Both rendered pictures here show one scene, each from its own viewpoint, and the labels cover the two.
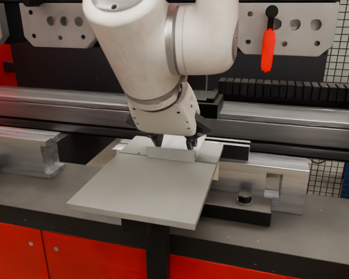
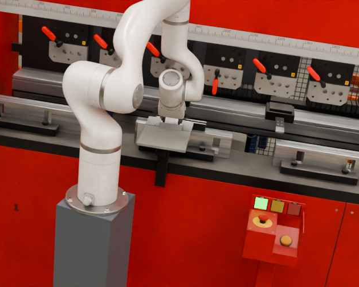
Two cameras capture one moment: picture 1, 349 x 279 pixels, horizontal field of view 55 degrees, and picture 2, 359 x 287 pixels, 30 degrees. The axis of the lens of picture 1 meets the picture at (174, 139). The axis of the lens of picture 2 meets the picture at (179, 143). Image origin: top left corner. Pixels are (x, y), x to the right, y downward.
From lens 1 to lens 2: 1.98 m
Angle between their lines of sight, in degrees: 10
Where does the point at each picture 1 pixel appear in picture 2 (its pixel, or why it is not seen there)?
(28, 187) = not seen: hidden behind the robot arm
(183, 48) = (187, 95)
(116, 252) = (139, 172)
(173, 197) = (175, 143)
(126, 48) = (170, 94)
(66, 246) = not seen: hidden behind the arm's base
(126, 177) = (154, 135)
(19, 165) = (75, 128)
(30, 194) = not seen: hidden behind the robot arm
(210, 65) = (194, 99)
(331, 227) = (240, 163)
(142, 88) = (170, 103)
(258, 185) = (209, 143)
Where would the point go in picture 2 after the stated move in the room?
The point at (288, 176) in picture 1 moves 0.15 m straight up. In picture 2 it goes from (223, 139) to (228, 104)
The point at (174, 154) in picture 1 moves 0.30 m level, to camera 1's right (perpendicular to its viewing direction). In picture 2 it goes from (172, 126) to (248, 130)
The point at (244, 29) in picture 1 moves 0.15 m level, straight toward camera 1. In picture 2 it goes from (206, 75) to (205, 89)
